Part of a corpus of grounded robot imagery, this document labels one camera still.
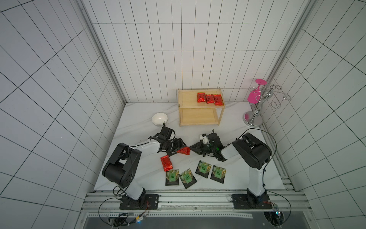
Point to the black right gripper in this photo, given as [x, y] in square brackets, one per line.
[202, 147]

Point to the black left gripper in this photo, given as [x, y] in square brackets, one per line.
[177, 146]

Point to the red tea bag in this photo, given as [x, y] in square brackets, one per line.
[209, 98]
[167, 165]
[184, 151]
[218, 100]
[201, 98]

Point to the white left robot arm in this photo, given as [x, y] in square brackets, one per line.
[122, 165]

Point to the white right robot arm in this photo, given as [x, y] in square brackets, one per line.
[252, 150]

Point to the green tea bag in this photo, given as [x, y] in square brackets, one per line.
[187, 178]
[203, 169]
[218, 174]
[172, 177]

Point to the green tea bag far left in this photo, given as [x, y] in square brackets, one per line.
[172, 177]

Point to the green tea bag far right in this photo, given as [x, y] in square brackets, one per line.
[218, 174]

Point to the wooden two-tier shelf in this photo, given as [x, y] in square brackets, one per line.
[192, 113]

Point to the white ceramic bowl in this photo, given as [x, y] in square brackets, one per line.
[159, 119]

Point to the pink spatula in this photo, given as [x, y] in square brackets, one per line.
[255, 95]

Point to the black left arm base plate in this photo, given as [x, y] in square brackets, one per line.
[146, 201]

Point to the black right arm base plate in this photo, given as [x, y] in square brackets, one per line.
[250, 202]

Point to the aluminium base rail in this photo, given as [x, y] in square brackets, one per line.
[105, 204]

